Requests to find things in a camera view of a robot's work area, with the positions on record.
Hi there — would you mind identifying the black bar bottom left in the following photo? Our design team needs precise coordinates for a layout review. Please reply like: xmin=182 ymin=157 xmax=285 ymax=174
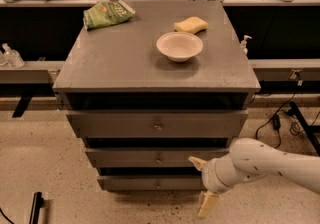
xmin=29 ymin=192 xmax=44 ymax=224

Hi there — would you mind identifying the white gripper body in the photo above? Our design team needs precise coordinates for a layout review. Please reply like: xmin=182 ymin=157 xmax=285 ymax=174
xmin=202 ymin=158 xmax=233 ymax=194

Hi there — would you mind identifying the white pump bottle right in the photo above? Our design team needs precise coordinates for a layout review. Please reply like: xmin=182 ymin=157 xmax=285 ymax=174
xmin=240 ymin=35 xmax=252 ymax=55

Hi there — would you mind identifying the clear sanitizer bottle left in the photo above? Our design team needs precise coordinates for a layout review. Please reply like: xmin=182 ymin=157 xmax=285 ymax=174
xmin=2 ymin=43 xmax=24 ymax=68

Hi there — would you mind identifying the grey drawer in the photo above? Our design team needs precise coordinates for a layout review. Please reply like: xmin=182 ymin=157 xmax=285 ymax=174
xmin=67 ymin=110 xmax=248 ymax=138
xmin=86 ymin=147 xmax=227 ymax=168
xmin=97 ymin=175 xmax=204 ymax=191

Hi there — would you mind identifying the black stand leg right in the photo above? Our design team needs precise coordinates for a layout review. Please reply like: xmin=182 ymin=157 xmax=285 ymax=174
xmin=289 ymin=101 xmax=320 ymax=156

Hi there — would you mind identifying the green chip bag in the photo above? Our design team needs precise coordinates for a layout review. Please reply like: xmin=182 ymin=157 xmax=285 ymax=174
xmin=83 ymin=0 xmax=135 ymax=30

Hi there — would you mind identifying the grey drawer cabinet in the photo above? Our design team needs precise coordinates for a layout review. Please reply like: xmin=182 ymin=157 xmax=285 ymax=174
xmin=53 ymin=0 xmax=260 ymax=178

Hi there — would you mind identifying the grey top drawer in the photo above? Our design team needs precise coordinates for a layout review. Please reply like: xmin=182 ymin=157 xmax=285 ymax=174
xmin=67 ymin=110 xmax=248 ymax=138

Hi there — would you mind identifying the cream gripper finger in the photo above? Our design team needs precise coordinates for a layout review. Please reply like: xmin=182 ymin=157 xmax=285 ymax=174
xmin=198 ymin=191 xmax=219 ymax=218
xmin=188 ymin=156 xmax=206 ymax=171

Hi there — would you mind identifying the white bowl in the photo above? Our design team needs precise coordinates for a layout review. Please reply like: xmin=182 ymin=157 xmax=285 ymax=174
xmin=156 ymin=32 xmax=203 ymax=62

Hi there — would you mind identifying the grey bottom drawer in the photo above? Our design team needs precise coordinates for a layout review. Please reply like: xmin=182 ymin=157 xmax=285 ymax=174
xmin=97 ymin=175 xmax=204 ymax=191

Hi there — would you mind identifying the yellow sponge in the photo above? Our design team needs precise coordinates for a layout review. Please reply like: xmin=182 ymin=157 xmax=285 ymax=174
xmin=173 ymin=17 xmax=208 ymax=34

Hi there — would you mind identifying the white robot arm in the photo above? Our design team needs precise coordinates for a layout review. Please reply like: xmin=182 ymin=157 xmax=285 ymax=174
xmin=188 ymin=138 xmax=320 ymax=218

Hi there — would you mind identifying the black power cable floor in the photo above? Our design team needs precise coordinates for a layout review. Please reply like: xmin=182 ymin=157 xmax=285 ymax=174
xmin=254 ymin=73 xmax=303 ymax=150

